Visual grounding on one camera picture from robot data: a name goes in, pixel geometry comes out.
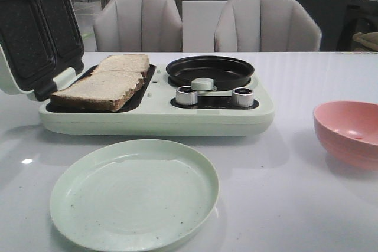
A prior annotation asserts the left silver control knob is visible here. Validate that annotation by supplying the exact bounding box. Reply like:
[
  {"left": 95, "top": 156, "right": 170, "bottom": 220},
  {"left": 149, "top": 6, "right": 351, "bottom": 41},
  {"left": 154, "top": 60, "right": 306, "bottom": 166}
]
[{"left": 175, "top": 86, "right": 198, "bottom": 106}]

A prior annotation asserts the bread slice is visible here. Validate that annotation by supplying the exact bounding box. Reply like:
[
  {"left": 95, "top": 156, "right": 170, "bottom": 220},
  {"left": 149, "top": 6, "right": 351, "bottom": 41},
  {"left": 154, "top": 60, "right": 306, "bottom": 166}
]
[
  {"left": 50, "top": 71, "right": 144, "bottom": 112},
  {"left": 93, "top": 54, "right": 150, "bottom": 77}
]

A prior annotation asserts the breakfast maker lid with handle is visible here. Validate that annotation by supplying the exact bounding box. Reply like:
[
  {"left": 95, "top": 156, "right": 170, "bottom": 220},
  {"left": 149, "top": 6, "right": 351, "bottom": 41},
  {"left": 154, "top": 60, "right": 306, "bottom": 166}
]
[{"left": 1, "top": 0, "right": 84, "bottom": 101}]

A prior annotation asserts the right silver control knob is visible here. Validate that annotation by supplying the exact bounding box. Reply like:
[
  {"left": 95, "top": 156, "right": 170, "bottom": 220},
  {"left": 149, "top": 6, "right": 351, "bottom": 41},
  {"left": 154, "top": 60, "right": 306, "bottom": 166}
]
[{"left": 231, "top": 87, "right": 254, "bottom": 107}]

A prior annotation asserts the white drawer cabinet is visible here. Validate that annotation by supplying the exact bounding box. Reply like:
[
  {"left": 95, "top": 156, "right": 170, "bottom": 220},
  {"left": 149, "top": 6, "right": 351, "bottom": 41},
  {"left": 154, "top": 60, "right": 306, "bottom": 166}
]
[{"left": 182, "top": 0, "right": 228, "bottom": 52}]

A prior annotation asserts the grey upholstered chair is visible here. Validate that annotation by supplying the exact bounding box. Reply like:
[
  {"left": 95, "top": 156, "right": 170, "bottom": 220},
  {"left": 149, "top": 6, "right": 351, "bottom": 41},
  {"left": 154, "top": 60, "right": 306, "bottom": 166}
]
[
  {"left": 214, "top": 0, "right": 322, "bottom": 52},
  {"left": 93, "top": 0, "right": 183, "bottom": 52}
]

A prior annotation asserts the black round frying pan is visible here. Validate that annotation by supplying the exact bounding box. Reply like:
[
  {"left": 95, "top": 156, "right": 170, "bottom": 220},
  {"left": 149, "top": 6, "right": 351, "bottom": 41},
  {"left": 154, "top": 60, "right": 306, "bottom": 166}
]
[{"left": 166, "top": 55, "right": 255, "bottom": 91}]

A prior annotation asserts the left grey upholstered chair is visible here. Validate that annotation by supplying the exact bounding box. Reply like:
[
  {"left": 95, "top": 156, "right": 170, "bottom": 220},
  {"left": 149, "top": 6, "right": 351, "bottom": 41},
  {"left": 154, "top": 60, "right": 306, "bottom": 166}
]
[{"left": 93, "top": 0, "right": 183, "bottom": 52}]

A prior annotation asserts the silver control knob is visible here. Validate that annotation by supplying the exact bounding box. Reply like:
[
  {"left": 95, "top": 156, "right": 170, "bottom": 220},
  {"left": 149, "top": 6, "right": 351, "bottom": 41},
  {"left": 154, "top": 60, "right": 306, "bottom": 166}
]
[
  {"left": 231, "top": 87, "right": 254, "bottom": 107},
  {"left": 175, "top": 86, "right": 198, "bottom": 106}
]

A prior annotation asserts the mint green breakfast maker base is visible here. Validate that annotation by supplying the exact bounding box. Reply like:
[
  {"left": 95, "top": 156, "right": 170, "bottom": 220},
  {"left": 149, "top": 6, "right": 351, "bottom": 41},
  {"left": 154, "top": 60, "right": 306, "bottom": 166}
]
[{"left": 39, "top": 64, "right": 275, "bottom": 136}]

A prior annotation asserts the pink plastic bowl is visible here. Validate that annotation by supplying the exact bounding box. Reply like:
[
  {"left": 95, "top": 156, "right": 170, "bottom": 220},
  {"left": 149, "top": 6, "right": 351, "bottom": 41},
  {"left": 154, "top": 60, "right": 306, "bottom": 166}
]
[{"left": 313, "top": 100, "right": 377, "bottom": 171}]

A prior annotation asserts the right grey upholstered chair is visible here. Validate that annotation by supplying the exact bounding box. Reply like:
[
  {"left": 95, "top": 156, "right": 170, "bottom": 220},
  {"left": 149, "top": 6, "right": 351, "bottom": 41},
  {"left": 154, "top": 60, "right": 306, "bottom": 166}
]
[{"left": 214, "top": 0, "right": 322, "bottom": 52}]

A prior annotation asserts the mint green round plate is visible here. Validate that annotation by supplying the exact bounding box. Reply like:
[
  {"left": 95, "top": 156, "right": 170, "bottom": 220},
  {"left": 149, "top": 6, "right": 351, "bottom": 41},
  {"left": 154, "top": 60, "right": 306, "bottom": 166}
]
[{"left": 50, "top": 139, "right": 219, "bottom": 251}]

